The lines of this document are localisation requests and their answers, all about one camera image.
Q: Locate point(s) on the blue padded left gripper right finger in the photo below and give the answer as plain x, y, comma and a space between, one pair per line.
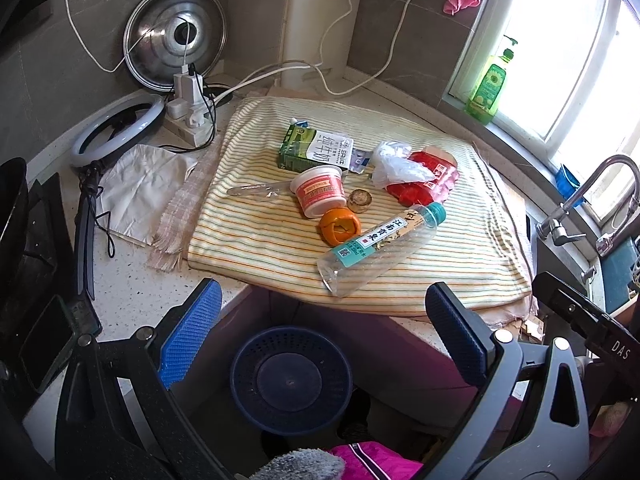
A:
485, 360

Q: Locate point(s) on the red white yogurt cup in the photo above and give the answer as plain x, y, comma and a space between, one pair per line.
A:
318, 190

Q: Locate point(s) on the blue sponge on sill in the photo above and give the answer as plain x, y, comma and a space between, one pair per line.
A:
566, 183

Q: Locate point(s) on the green white milk carton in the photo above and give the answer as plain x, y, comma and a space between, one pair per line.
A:
303, 148

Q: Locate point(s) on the black ring light stand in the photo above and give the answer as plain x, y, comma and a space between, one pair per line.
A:
87, 220

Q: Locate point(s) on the steel pot lid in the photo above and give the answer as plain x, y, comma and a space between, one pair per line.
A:
162, 36

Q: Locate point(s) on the magenta fabric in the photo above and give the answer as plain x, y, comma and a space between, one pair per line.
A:
373, 461

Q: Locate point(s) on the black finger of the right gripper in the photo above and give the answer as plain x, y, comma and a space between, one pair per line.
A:
605, 337

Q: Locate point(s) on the white cloth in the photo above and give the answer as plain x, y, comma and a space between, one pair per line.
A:
138, 188

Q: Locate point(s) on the white cutting board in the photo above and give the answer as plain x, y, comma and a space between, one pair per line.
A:
318, 32

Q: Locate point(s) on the clear plastic spoon wrapper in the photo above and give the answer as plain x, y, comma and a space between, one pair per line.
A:
261, 190

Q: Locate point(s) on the crumpled white plastic bag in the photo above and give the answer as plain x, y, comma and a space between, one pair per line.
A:
391, 165

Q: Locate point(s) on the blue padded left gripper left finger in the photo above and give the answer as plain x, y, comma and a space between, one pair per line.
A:
154, 359

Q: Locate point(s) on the orange peel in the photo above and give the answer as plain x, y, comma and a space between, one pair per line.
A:
339, 225

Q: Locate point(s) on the white power strip with chargers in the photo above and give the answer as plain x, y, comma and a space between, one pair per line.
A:
190, 114

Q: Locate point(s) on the white ring light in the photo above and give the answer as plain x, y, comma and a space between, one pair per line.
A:
118, 129

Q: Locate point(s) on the pink checked fringed cloth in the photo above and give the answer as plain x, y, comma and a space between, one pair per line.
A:
178, 220

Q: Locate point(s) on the clear plastic bottle teal cap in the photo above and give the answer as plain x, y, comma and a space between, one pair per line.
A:
357, 262

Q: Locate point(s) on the blue plastic trash basket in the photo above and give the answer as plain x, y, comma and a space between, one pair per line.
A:
290, 381

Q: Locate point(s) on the green dish soap bottle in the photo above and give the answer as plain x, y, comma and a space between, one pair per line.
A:
482, 104

